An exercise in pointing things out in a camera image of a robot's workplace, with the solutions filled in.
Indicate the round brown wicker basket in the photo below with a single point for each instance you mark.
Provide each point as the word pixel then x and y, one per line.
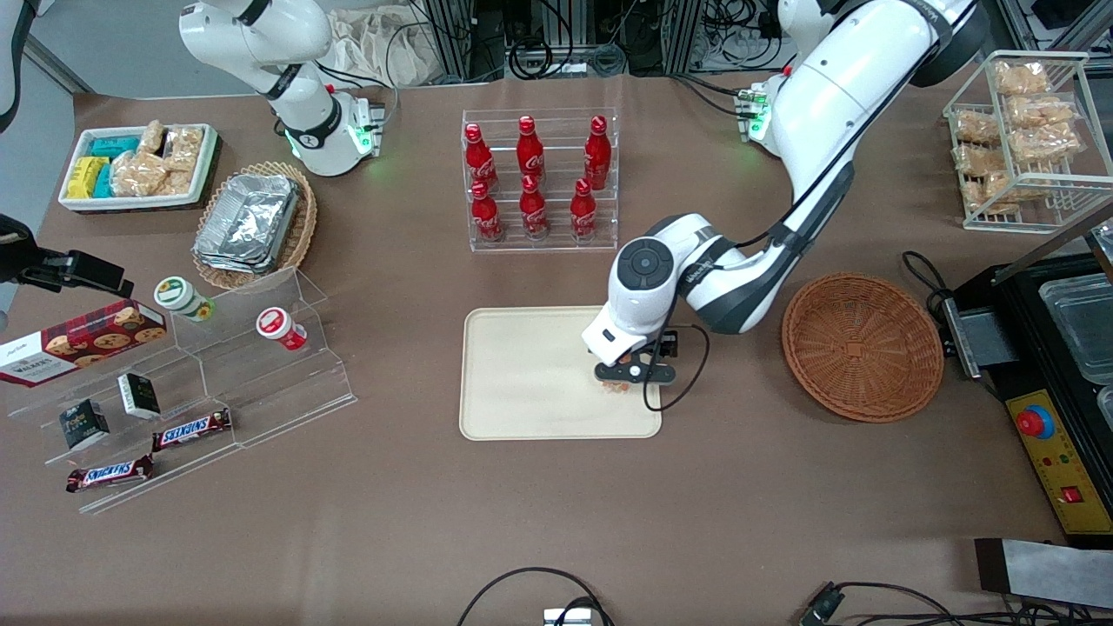
pixel 861 348

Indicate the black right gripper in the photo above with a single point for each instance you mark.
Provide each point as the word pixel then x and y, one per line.
pixel 54 267

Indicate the brown snickers bar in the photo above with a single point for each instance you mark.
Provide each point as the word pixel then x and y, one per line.
pixel 109 474
pixel 191 429

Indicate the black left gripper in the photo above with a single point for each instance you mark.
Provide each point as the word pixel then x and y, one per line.
pixel 669 345

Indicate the red cola bottle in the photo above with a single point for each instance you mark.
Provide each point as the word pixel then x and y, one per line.
pixel 597 155
pixel 479 161
pixel 583 212
pixel 486 216
pixel 529 152
pixel 533 210

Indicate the stacked aluminium foil trays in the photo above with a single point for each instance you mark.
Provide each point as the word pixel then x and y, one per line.
pixel 248 222

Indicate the red tartan cookie box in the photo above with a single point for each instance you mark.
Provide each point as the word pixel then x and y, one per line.
pixel 83 343

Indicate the black sealing machine yellow panel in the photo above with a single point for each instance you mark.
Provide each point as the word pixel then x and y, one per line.
pixel 1043 469

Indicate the beige plastic tray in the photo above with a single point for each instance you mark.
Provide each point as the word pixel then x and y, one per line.
pixel 530 374

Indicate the triangle sandwich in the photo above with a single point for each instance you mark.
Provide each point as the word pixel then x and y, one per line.
pixel 616 388

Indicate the green lid yogurt cup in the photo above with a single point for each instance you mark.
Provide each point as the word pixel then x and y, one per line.
pixel 181 297

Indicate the oval tan wicker basket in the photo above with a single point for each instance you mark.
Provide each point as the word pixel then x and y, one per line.
pixel 300 235

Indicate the clear acrylic stepped display shelf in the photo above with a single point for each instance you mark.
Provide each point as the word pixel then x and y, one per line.
pixel 261 391

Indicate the white rectangular snack bin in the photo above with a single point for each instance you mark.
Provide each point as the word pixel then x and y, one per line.
pixel 209 161

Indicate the grey metal plate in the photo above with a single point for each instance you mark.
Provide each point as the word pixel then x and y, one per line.
pixel 1043 569

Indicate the clear plastic container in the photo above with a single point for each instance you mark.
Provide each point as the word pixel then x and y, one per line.
pixel 1083 326

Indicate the red lid yogurt cup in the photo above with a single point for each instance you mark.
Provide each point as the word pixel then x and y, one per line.
pixel 278 327

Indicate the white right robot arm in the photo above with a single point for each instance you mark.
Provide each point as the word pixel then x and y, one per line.
pixel 261 43

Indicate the clear acrylic bottle rack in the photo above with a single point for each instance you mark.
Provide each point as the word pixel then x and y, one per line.
pixel 556 239

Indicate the clear bagged rice cracker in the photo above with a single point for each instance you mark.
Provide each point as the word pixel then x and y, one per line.
pixel 152 137
pixel 180 182
pixel 139 174
pixel 184 148

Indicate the small black carton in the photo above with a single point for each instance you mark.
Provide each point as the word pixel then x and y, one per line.
pixel 139 396
pixel 84 424

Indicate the yellow snack packet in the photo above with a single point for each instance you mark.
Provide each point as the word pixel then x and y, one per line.
pixel 85 176

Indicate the bagged fried snack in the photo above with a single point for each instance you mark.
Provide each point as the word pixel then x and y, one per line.
pixel 976 128
pixel 981 160
pixel 1042 109
pixel 1000 191
pixel 1048 141
pixel 1022 78

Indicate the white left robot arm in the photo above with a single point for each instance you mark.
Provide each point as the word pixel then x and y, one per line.
pixel 835 113

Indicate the beige cloth bag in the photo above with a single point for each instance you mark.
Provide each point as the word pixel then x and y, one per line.
pixel 374 43

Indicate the teal snack packet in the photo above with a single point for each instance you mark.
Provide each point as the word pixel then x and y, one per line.
pixel 115 146
pixel 103 181

